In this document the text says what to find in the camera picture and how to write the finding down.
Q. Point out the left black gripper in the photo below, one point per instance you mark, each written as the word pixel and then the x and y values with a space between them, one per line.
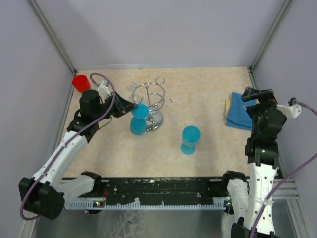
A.
pixel 118 106

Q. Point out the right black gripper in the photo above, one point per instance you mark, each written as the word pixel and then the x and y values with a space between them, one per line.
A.
pixel 259 106

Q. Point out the blue wine glass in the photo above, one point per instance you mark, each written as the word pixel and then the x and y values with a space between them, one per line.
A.
pixel 190 137
pixel 138 122

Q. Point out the red wine glass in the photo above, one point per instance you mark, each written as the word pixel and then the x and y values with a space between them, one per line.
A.
pixel 81 83

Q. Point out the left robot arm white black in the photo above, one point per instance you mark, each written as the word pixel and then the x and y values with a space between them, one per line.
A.
pixel 43 194

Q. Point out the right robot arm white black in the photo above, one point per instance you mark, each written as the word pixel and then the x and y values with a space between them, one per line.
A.
pixel 250 197

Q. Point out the blue cartoon cloth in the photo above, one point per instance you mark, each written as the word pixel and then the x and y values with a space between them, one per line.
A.
pixel 237 116

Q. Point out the right aluminium corner post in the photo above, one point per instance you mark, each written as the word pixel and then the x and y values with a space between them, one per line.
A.
pixel 271 33

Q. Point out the aluminium corner post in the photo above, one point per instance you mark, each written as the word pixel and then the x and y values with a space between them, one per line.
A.
pixel 271 33
pixel 55 40

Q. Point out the chrome wire glass rack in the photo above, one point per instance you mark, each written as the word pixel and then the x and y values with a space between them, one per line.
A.
pixel 153 95

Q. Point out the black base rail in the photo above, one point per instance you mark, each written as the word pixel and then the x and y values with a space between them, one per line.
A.
pixel 160 190

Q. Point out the white cable duct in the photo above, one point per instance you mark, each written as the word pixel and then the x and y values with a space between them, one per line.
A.
pixel 87 204

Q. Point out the left aluminium corner post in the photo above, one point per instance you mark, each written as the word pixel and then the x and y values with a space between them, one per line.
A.
pixel 55 40

